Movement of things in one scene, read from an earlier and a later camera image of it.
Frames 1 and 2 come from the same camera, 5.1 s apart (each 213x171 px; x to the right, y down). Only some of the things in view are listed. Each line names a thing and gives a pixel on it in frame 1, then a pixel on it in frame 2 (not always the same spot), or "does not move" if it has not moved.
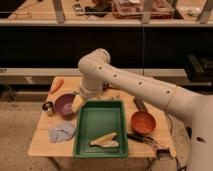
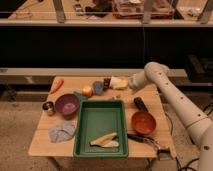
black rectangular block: [140, 104] does not move
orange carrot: [57, 84] does not move
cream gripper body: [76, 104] -> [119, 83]
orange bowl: [143, 122] does not move
